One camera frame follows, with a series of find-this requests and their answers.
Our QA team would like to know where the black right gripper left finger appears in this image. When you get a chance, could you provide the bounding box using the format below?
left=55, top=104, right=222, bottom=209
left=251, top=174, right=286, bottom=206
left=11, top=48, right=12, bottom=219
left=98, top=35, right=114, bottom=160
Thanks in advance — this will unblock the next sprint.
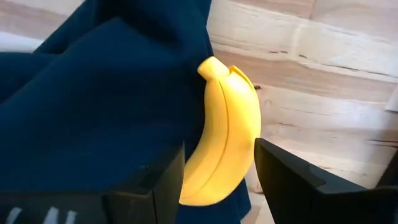
left=102, top=143, right=187, bottom=224

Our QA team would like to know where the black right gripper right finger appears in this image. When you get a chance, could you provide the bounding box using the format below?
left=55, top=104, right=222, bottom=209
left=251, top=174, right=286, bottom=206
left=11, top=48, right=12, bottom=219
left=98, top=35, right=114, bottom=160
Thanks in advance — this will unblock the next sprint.
left=253, top=138, right=376, bottom=224

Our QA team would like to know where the dark blue cloth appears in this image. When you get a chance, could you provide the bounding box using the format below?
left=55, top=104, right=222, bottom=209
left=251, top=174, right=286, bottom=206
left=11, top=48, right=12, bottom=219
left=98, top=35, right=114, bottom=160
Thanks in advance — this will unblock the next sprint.
left=0, top=0, right=252, bottom=224

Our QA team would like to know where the yellow toy banana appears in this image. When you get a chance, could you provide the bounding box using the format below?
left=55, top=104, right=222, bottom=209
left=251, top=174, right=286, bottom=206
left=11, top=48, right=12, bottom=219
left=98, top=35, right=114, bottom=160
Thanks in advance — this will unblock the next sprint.
left=179, top=55, right=262, bottom=207

